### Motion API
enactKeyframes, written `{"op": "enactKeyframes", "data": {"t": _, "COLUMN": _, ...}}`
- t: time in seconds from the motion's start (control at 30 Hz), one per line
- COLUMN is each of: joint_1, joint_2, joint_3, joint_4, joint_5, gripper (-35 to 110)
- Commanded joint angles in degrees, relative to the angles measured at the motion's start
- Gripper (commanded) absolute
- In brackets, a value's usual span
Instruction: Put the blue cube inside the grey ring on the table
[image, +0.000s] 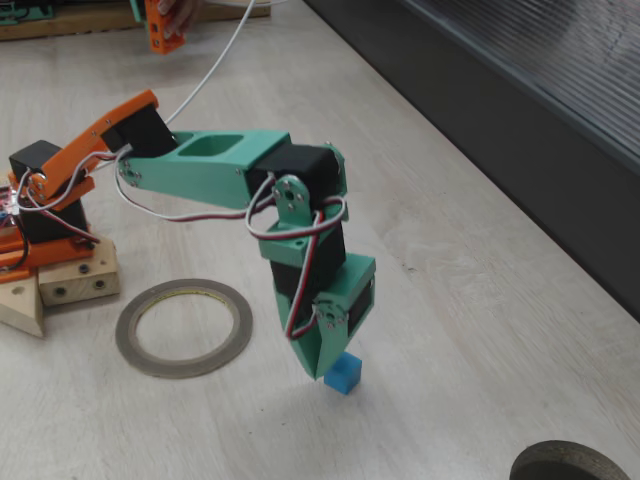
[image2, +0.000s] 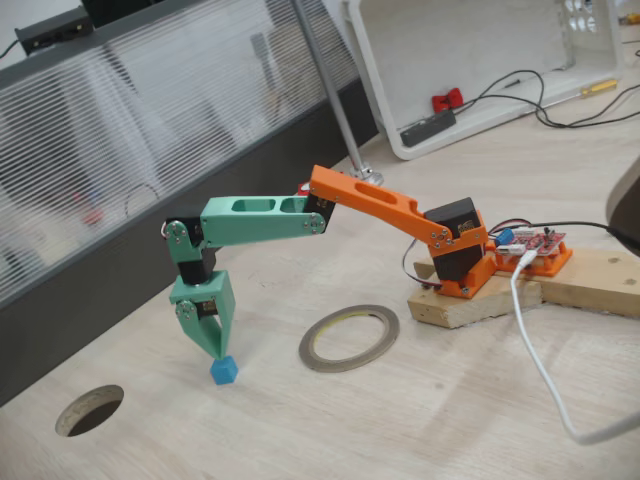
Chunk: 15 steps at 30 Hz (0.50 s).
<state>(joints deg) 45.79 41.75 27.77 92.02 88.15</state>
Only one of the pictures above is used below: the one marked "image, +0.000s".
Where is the wooden base block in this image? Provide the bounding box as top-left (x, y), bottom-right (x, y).
top-left (38, 239), bottom-right (121, 307)

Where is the orange leader arm handle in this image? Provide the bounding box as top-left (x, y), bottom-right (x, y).
top-left (144, 0), bottom-right (187, 55)

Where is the bare human hand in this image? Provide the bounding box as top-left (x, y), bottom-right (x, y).
top-left (158, 0), bottom-right (204, 37)

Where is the base servo wire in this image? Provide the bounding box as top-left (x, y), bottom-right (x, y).
top-left (19, 192), bottom-right (101, 247)

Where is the small blue cube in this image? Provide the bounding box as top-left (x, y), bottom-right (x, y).
top-left (323, 351), bottom-right (363, 395)

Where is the brown wooden board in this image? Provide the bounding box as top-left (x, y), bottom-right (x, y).
top-left (0, 0), bottom-right (271, 42)

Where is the round desk cable hole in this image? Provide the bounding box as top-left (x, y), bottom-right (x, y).
top-left (508, 439), bottom-right (634, 480)

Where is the white usb cable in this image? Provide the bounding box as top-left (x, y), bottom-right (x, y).
top-left (163, 0), bottom-right (291, 126)

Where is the pale wooden plank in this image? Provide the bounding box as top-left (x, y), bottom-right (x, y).
top-left (0, 272), bottom-right (47, 339)

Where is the red controller board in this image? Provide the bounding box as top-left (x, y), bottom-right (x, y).
top-left (0, 187), bottom-right (21, 231)

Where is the wrist servo wire bundle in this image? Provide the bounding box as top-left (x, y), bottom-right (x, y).
top-left (245, 194), bottom-right (349, 342)

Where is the forearm servo wire loop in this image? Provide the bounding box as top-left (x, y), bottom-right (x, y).
top-left (113, 149), bottom-right (279, 222)

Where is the grey desk partition panel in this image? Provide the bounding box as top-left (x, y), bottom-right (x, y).
top-left (302, 0), bottom-right (640, 325)

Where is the grey ring of tape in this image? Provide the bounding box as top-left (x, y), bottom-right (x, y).
top-left (114, 278), bottom-right (254, 380)

